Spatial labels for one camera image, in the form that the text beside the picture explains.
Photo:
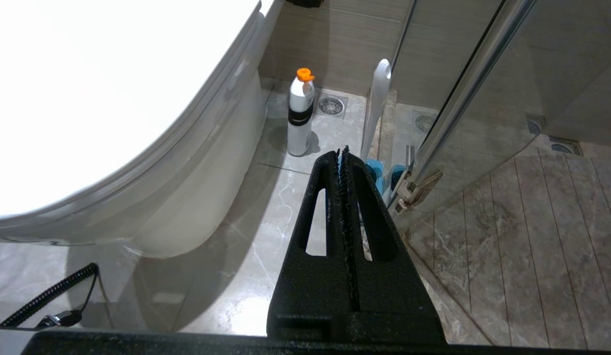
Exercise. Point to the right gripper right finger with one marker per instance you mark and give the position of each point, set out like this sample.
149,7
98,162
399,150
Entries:
389,291

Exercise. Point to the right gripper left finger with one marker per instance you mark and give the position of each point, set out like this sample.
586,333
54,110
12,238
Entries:
310,296

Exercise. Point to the blue toilet brush holder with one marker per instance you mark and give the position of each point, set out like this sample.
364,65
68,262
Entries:
375,175

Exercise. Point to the white cleaner bottle orange cap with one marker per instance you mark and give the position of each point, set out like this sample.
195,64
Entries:
300,116

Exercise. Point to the white toilet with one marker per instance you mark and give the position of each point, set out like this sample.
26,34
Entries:
108,123

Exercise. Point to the metal door hinge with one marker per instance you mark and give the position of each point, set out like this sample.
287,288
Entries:
416,190

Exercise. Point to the glass shower door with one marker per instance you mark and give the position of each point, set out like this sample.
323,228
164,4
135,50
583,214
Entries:
512,162

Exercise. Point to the round metal floor drain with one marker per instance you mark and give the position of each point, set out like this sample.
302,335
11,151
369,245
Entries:
564,146
331,105

